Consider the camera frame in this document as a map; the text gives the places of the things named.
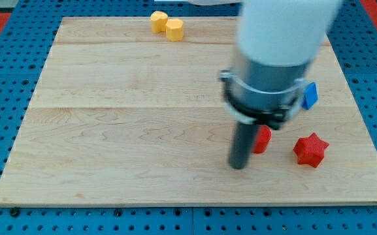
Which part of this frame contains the red circle block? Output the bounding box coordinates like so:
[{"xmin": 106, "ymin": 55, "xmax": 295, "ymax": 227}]
[{"xmin": 252, "ymin": 125, "xmax": 272, "ymax": 154}]

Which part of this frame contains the red star block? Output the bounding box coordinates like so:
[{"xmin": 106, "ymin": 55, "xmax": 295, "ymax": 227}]
[{"xmin": 293, "ymin": 133, "xmax": 329, "ymax": 168}]

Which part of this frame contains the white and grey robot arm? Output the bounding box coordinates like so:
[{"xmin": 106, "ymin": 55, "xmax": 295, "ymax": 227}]
[{"xmin": 221, "ymin": 0, "xmax": 342, "ymax": 130}]

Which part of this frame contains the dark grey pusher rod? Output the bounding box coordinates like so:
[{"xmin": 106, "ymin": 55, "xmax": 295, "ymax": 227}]
[{"xmin": 228, "ymin": 122, "xmax": 260, "ymax": 170}]

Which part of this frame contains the wooden board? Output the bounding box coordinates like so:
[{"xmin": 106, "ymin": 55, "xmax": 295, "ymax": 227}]
[{"xmin": 0, "ymin": 17, "xmax": 377, "ymax": 208}]

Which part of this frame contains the yellow hexagon block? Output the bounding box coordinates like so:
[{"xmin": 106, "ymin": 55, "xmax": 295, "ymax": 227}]
[{"xmin": 165, "ymin": 18, "xmax": 184, "ymax": 42}]

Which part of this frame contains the yellow heart block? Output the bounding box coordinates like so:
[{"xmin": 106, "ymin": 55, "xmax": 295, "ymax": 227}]
[{"xmin": 150, "ymin": 11, "xmax": 169, "ymax": 33}]

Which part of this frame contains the blue block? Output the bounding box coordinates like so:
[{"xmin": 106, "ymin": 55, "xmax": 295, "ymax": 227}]
[{"xmin": 302, "ymin": 82, "xmax": 318, "ymax": 110}]

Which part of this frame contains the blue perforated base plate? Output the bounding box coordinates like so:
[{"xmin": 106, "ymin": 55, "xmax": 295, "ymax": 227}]
[{"xmin": 0, "ymin": 0, "xmax": 377, "ymax": 234}]

